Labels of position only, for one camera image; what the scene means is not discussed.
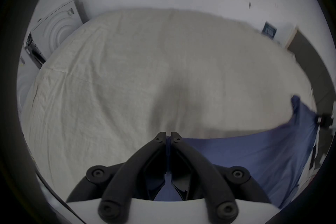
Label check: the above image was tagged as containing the dark blue shirt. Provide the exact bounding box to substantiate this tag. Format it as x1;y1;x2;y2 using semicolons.
146;95;320;209

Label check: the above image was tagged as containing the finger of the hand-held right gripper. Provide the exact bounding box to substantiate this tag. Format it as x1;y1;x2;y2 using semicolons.
316;113;334;128

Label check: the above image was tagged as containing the dark grey door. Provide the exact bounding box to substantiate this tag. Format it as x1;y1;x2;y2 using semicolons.
285;26;336;116

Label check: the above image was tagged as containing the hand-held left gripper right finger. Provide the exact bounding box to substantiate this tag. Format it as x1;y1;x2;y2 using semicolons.
171;132;272;221

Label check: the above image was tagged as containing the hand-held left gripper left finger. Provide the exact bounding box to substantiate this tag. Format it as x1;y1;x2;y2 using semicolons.
66;132;168;221

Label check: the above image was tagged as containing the white washing machine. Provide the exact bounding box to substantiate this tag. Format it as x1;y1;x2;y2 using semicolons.
16;48;42;113
24;0;85;69

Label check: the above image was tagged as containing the blue wall sign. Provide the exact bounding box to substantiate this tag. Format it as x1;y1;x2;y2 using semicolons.
261;21;278;39

